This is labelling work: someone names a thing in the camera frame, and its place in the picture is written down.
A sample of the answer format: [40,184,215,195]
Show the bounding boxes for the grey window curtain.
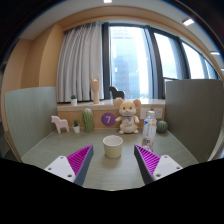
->
[55,21,105,104]

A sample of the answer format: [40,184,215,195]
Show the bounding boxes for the small potted plant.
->
[72,119,81,134]
[70,94,78,107]

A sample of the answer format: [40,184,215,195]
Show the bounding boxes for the round purple number sign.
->
[100,112,117,127]

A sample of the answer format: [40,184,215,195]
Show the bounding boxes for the black horse figure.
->
[108,86,126,100]

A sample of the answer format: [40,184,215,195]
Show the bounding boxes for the tall green cactus ornament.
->
[81,107,95,133]

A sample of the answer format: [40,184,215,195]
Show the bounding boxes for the grey desk partition panel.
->
[164,78,224,164]

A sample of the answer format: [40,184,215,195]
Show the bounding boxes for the cream plush mouse toy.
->
[113,97,142,135]

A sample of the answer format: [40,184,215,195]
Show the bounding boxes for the white wall socket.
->
[153,107,164,120]
[139,107,149,120]

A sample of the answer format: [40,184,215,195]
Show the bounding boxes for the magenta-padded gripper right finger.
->
[133,144,183,187]

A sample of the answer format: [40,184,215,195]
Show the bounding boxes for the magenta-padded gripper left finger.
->
[44,144,95,188]

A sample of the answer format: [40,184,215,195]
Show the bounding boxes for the round green cactus ornament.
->
[156,120,169,135]

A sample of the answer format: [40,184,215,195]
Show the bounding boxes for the ceiling lights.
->
[103,0,221,56]

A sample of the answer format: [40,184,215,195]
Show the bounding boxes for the pink wooden horse figure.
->
[50,115,70,135]

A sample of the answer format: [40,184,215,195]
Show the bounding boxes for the clear plastic water bottle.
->
[141,110,158,153]

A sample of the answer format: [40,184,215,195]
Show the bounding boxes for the pale green desk partition panel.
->
[3,86,58,158]

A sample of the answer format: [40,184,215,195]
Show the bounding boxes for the wooden hand figure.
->
[90,72,101,105]

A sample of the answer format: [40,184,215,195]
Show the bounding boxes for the pale yellow cup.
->
[102,134,124,160]

